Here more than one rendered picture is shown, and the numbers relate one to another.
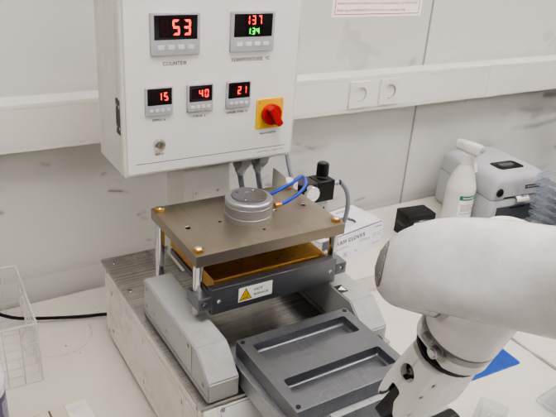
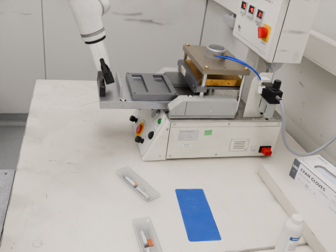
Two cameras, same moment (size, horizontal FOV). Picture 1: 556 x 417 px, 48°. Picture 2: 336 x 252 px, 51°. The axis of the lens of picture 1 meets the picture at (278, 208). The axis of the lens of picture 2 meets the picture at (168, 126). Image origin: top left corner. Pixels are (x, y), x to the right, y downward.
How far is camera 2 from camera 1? 1.72 m
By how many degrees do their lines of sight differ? 91
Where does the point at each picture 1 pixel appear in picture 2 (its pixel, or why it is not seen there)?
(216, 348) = (163, 70)
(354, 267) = (295, 191)
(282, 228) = (201, 58)
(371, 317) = (173, 103)
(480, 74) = not seen: outside the picture
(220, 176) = (255, 59)
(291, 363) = (148, 77)
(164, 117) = (243, 15)
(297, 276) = (188, 76)
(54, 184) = (288, 65)
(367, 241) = (325, 199)
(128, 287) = not seen: hidden behind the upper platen
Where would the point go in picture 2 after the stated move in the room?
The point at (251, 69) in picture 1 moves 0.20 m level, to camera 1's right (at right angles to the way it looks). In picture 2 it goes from (266, 6) to (258, 15)
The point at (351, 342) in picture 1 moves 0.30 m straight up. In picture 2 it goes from (153, 88) to (162, 4)
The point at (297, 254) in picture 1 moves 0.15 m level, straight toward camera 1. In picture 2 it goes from (199, 74) to (162, 64)
